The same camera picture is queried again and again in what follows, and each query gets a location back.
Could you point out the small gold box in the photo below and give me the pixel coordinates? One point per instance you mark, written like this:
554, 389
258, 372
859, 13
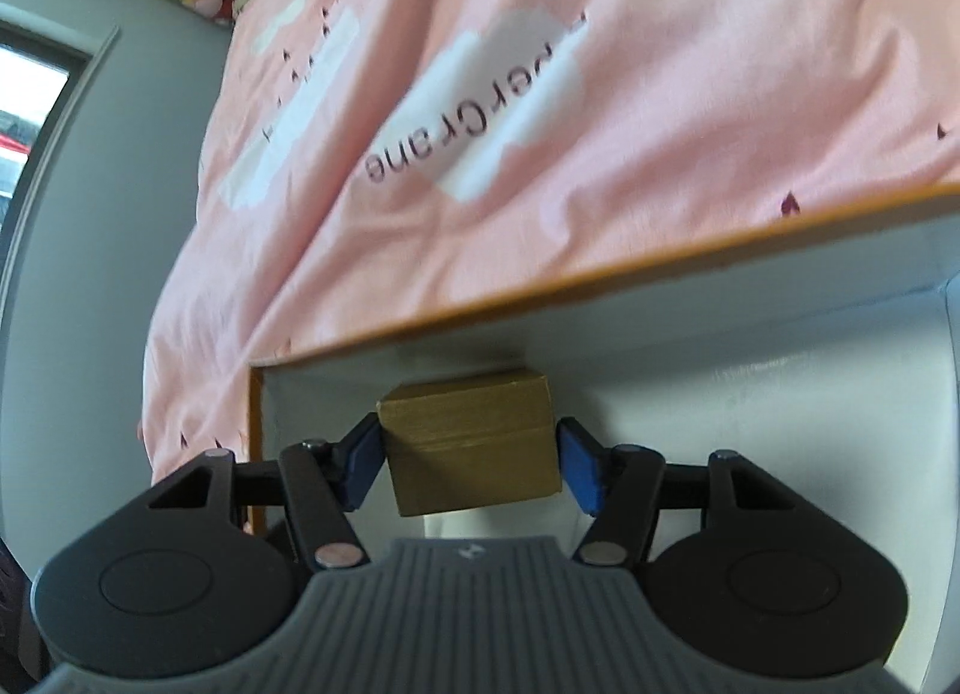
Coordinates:
469, 455

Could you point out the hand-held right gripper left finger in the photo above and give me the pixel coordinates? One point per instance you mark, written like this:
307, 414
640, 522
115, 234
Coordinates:
364, 467

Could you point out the window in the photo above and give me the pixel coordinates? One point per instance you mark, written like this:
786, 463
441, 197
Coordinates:
22, 132

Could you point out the large orange cardboard box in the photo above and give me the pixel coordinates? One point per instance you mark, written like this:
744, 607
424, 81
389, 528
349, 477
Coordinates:
750, 281

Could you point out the pink printed blanket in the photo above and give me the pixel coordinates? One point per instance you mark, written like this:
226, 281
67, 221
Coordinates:
600, 124

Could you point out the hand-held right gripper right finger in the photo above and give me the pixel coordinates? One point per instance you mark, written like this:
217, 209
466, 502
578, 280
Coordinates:
581, 470

